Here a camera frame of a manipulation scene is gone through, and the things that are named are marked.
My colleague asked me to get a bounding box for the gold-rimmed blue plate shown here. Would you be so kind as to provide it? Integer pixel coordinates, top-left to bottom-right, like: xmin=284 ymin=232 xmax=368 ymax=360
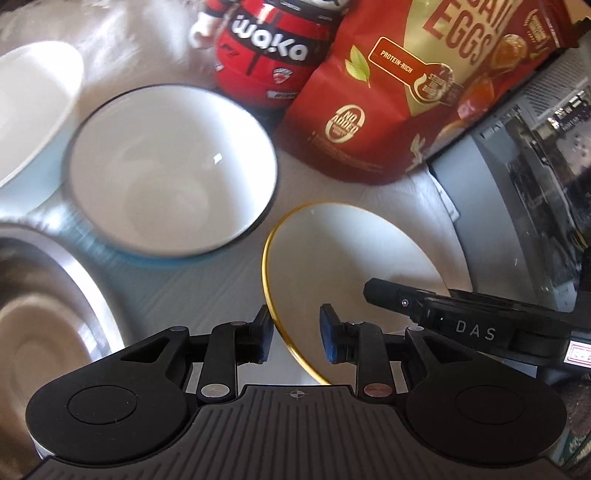
xmin=262 ymin=202 xmax=462 ymax=386

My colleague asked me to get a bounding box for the black-rimmed white bowl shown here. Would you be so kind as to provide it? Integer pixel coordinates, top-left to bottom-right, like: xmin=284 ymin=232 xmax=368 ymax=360
xmin=62 ymin=85 xmax=280 ymax=271

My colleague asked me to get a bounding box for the grey computer case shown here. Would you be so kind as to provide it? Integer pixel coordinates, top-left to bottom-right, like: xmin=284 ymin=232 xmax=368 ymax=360
xmin=427 ymin=46 xmax=591 ymax=324

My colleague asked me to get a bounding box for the plain white bowl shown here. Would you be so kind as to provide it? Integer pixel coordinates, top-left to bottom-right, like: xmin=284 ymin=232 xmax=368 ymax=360
xmin=0 ymin=42 xmax=86 ymax=213

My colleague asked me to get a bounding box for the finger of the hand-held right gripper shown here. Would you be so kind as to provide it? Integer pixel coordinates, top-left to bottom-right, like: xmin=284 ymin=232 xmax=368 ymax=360
xmin=363 ymin=278 xmax=428 ymax=320

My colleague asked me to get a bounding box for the red snack bag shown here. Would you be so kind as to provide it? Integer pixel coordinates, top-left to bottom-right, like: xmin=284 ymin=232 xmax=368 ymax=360
xmin=274 ymin=0 xmax=583 ymax=186

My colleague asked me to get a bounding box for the white textured tablecloth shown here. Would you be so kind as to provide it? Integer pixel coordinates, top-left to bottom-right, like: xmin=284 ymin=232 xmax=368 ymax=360
xmin=0 ymin=0 xmax=481 ymax=462

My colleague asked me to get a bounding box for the stainless steel bowl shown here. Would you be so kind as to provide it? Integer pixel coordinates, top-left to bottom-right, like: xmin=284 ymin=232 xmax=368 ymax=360
xmin=0 ymin=222 xmax=127 ymax=462

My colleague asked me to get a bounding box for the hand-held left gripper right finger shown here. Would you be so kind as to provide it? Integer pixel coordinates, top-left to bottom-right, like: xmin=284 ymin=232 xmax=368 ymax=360
xmin=320 ymin=303 xmax=459 ymax=398

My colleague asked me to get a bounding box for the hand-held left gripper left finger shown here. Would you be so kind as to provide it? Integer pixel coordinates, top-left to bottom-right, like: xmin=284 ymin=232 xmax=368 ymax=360
xmin=121 ymin=305 xmax=274 ymax=400

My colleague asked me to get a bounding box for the red toy figure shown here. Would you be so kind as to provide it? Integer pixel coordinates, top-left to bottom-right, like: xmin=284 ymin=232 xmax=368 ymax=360
xmin=189 ymin=0 xmax=345 ymax=112

